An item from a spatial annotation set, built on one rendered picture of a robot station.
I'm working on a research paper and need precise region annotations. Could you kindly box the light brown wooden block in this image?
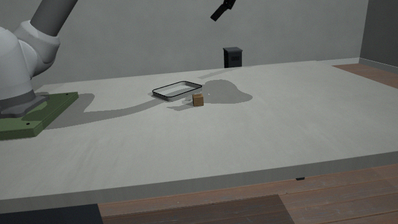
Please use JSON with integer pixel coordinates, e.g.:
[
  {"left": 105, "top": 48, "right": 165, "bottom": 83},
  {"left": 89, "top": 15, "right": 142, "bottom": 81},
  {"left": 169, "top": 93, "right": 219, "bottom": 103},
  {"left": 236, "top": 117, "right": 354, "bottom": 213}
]
[{"left": 192, "top": 94, "right": 204, "bottom": 106}]

